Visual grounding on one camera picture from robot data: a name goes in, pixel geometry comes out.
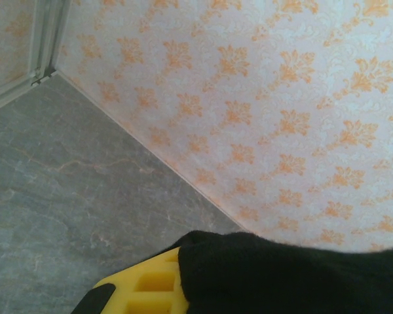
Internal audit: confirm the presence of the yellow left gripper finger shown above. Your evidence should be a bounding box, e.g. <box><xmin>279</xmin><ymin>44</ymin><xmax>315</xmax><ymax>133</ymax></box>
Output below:
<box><xmin>71</xmin><ymin>247</ymin><xmax>190</xmax><ymax>314</ymax></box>

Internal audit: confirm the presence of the black t-shirt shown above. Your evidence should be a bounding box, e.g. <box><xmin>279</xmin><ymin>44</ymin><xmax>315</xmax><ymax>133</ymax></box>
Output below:
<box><xmin>178</xmin><ymin>230</ymin><xmax>393</xmax><ymax>314</ymax></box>

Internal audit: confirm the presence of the white frame post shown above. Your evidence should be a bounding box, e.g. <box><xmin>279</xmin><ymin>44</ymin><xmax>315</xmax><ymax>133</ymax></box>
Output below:
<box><xmin>0</xmin><ymin>0</ymin><xmax>71</xmax><ymax>116</ymax></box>

